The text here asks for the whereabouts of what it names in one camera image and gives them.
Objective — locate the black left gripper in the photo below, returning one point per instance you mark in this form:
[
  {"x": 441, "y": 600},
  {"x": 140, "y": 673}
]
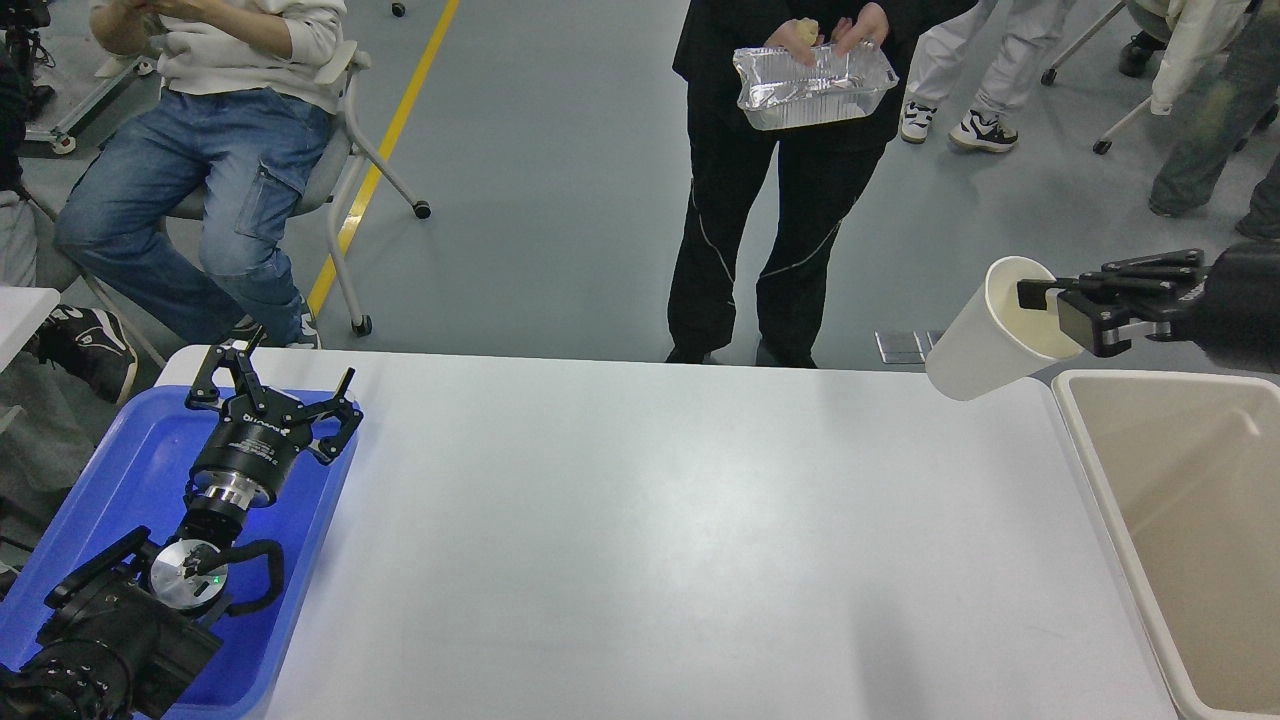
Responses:
[{"x": 248, "y": 445}]

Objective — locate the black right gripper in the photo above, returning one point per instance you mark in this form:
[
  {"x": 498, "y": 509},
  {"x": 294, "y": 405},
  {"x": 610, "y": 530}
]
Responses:
[{"x": 1235, "y": 320}]

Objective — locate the white paper cup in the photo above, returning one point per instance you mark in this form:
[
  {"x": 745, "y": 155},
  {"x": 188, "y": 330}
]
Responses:
[{"x": 993, "y": 341}]

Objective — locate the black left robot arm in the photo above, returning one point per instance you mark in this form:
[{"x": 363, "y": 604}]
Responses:
[{"x": 169, "y": 582}]

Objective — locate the white chair at right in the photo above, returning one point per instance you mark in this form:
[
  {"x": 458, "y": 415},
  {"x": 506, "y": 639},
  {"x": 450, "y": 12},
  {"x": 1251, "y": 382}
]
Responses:
[{"x": 1123, "y": 35}]

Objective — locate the blue plastic tray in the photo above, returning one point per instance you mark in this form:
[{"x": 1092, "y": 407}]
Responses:
[{"x": 137, "y": 478}]

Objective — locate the beige plastic bin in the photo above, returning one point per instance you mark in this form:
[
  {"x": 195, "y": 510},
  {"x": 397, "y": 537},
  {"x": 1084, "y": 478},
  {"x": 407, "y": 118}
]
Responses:
[{"x": 1185, "y": 469}]

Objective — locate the black and white sneaker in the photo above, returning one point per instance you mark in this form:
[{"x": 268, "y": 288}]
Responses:
[{"x": 89, "y": 343}]

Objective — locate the seated person in jeans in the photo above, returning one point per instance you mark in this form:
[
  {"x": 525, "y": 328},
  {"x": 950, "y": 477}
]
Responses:
[{"x": 185, "y": 206}]

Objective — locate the white rolling chair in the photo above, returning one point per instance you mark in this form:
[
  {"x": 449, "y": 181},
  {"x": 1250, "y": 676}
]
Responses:
[{"x": 332, "y": 183}]

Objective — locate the person in olive trousers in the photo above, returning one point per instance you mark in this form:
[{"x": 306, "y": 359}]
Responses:
[{"x": 1244, "y": 89}]

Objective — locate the person in black clothes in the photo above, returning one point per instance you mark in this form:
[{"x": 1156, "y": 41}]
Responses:
[{"x": 822, "y": 170}]

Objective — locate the aluminium foil tray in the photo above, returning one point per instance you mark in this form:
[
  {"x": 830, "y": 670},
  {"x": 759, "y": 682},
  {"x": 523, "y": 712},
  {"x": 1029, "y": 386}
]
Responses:
[{"x": 777, "y": 92}]

